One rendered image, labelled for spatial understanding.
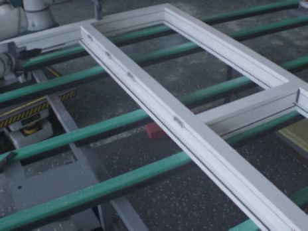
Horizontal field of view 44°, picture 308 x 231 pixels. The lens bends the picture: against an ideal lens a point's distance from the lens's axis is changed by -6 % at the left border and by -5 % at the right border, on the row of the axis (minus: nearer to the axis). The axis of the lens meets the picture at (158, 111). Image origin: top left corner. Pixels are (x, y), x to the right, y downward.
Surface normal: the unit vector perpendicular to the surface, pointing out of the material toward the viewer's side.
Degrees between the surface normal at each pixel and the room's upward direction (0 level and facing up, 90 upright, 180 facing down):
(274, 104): 90
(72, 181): 0
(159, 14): 90
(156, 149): 0
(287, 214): 0
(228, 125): 90
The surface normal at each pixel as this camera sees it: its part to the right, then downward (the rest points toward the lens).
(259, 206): -0.87, 0.29
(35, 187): -0.01, -0.83
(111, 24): 0.50, 0.48
